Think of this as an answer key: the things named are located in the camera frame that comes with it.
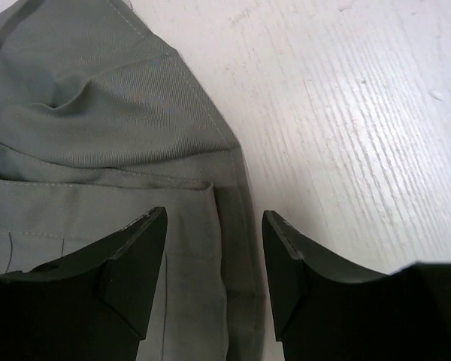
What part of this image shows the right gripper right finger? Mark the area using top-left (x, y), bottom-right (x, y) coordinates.
top-left (262, 211), bottom-right (451, 360)

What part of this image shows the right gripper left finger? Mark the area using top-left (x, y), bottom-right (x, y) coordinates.
top-left (0, 207), bottom-right (168, 360)

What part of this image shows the grey pleated skirt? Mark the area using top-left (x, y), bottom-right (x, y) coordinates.
top-left (0, 1), bottom-right (265, 360)

